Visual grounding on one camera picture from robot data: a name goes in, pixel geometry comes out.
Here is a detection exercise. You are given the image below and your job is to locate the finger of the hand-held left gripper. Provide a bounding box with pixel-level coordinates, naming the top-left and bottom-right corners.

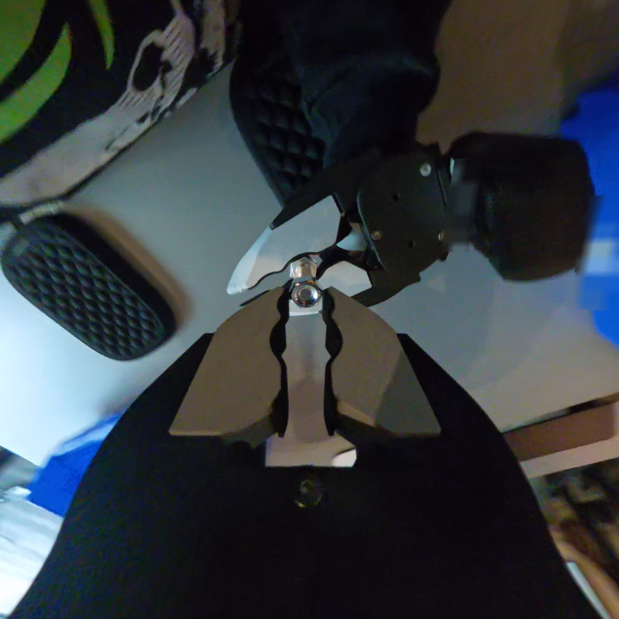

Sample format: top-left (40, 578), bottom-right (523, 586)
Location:
top-left (226, 195), bottom-right (342, 296)
top-left (289, 256), bottom-right (375, 317)

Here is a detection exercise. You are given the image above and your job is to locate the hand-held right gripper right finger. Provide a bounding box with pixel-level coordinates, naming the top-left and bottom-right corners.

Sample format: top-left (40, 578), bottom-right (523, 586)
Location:
top-left (321, 286), bottom-right (442, 438)

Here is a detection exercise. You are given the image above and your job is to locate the person's left forearm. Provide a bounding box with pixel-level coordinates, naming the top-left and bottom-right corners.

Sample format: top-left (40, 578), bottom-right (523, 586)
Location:
top-left (290, 0), bottom-right (441, 160)

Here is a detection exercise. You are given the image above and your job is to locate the black printed t-shirt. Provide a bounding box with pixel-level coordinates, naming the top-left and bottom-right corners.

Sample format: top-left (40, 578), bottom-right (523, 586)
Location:
top-left (0, 0), bottom-right (240, 204)

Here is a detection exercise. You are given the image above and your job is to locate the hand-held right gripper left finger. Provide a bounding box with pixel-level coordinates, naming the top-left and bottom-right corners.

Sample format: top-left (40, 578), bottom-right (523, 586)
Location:
top-left (169, 286), bottom-right (291, 446)

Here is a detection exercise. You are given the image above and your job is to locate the silver hex bolt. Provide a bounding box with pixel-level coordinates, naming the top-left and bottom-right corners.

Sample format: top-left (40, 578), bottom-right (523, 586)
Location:
top-left (291, 278), bottom-right (321, 311)

